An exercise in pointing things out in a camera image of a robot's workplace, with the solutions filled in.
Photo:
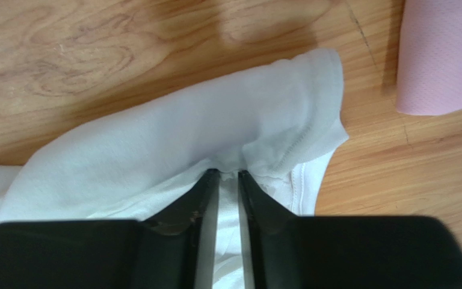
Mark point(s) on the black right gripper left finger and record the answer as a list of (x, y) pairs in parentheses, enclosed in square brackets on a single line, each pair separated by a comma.
[(172, 249)]

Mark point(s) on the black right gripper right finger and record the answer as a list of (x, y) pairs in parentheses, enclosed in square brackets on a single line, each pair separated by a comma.
[(283, 250)]

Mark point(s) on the white t-shirt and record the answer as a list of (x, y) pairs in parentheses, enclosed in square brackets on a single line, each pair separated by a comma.
[(281, 122)]

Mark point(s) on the folded pink t-shirt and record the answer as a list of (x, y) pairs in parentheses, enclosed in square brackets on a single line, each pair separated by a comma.
[(429, 76)]

